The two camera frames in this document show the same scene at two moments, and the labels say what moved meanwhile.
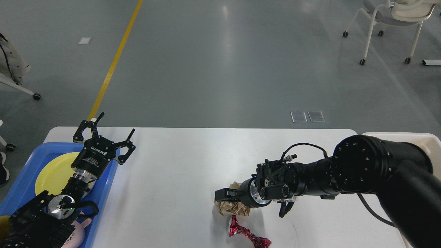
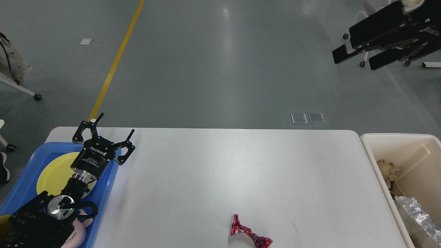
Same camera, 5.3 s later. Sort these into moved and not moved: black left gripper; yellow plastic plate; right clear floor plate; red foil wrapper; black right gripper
Moved: black right gripper
Not moved: yellow plastic plate; right clear floor plate; red foil wrapper; black left gripper
